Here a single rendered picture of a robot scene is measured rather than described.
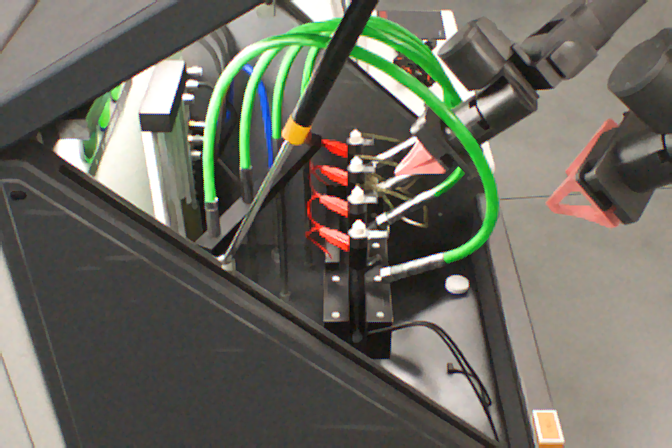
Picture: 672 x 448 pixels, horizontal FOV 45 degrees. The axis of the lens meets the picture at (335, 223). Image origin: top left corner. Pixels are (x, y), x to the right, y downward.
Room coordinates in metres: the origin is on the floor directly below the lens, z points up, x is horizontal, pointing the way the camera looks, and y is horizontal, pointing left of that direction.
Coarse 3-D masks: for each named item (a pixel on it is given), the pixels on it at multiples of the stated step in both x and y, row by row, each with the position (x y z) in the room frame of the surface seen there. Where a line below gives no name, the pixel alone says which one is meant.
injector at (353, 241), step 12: (348, 240) 0.89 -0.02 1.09; (360, 240) 0.88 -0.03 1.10; (348, 252) 0.89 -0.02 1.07; (360, 252) 0.88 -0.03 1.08; (348, 264) 0.89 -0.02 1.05; (360, 264) 0.88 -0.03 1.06; (372, 264) 0.88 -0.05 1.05; (360, 276) 0.88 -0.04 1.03; (360, 288) 0.88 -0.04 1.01; (360, 300) 0.88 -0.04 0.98; (360, 312) 0.88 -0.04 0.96; (360, 324) 0.88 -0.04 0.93; (360, 336) 0.89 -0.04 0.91
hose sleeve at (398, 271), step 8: (432, 256) 0.77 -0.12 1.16; (440, 256) 0.77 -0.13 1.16; (400, 264) 0.79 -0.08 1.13; (408, 264) 0.78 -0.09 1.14; (416, 264) 0.78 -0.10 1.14; (424, 264) 0.77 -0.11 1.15; (432, 264) 0.77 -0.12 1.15; (440, 264) 0.76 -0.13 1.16; (392, 272) 0.79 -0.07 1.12; (400, 272) 0.78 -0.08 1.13; (408, 272) 0.78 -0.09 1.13; (416, 272) 0.77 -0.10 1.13
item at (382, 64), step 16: (256, 48) 0.85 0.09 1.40; (272, 48) 0.85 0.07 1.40; (240, 64) 0.86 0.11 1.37; (384, 64) 0.80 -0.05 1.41; (224, 80) 0.87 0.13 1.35; (400, 80) 0.79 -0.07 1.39; (416, 80) 0.79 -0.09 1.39; (432, 96) 0.78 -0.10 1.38; (208, 112) 0.88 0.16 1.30; (448, 112) 0.77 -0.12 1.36; (208, 128) 0.88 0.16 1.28; (464, 128) 0.76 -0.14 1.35; (208, 144) 0.88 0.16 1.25; (464, 144) 0.76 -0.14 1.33; (208, 160) 0.88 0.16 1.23; (480, 160) 0.75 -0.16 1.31; (208, 176) 0.88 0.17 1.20; (480, 176) 0.75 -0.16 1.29; (208, 192) 0.88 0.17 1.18; (496, 192) 0.75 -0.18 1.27; (208, 208) 0.88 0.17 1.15; (496, 208) 0.75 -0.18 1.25; (480, 240) 0.75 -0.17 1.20; (448, 256) 0.76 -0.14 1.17; (464, 256) 0.75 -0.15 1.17
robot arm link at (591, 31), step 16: (576, 0) 0.95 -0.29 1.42; (592, 0) 0.92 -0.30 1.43; (608, 0) 0.92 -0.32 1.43; (624, 0) 0.93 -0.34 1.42; (640, 0) 0.93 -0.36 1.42; (560, 16) 0.93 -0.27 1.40; (576, 16) 0.90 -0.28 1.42; (592, 16) 0.90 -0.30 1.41; (608, 16) 0.91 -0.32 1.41; (624, 16) 0.92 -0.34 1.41; (544, 32) 0.93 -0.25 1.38; (560, 32) 0.88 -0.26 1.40; (576, 32) 0.89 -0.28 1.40; (592, 32) 0.89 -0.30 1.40; (608, 32) 0.90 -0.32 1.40; (528, 48) 0.90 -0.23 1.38; (544, 48) 0.87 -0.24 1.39; (592, 48) 0.88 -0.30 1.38
